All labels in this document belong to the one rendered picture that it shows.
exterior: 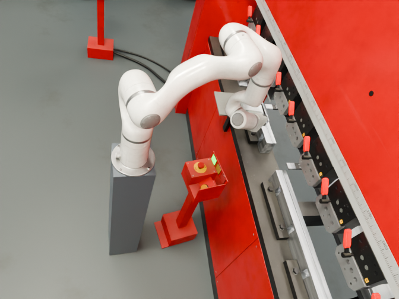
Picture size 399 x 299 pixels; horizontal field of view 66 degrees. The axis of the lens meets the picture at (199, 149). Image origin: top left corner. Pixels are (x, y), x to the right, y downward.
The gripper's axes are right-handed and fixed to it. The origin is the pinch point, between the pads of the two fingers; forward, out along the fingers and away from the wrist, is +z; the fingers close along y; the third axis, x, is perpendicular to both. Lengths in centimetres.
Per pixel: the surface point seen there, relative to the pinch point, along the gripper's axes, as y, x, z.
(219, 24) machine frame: 19, 89, 42
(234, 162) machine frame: -27.7, -3.6, 0.4
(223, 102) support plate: -6.4, 22.9, -6.2
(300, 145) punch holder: 9.4, -26.4, -20.7
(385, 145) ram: 33, -49, -51
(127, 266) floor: -128, -4, -16
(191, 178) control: -43.2, 0.7, -23.7
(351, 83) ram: 41, -27, -40
